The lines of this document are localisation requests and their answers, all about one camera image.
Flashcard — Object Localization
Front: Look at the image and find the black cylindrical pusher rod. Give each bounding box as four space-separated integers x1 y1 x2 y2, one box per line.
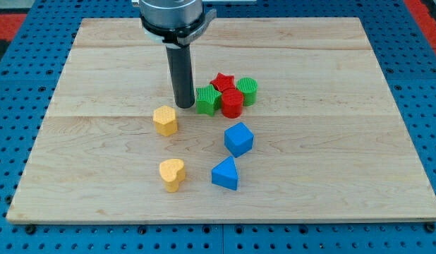
166 46 195 109

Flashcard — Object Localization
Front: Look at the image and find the red star block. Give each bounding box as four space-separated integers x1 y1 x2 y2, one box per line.
210 73 236 92

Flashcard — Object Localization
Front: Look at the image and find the green star block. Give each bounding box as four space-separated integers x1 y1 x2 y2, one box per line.
196 85 222 116

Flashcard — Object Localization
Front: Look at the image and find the yellow hexagon block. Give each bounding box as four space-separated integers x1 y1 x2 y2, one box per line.
153 105 178 136

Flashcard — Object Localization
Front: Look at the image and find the red cylinder block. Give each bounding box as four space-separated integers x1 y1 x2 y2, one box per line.
222 89 244 119

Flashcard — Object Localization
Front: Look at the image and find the green cylinder block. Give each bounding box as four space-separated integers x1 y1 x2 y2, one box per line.
236 77 258 107

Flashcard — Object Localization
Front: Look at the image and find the blue cube block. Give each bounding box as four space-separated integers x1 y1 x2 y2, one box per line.
224 122 254 157

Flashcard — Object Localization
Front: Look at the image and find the yellow heart block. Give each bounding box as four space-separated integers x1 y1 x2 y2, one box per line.
159 158 186 193

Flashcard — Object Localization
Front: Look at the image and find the blue triangle block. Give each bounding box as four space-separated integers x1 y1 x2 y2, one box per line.
211 156 238 191

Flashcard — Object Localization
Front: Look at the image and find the wooden board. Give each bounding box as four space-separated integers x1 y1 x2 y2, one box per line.
6 18 436 224

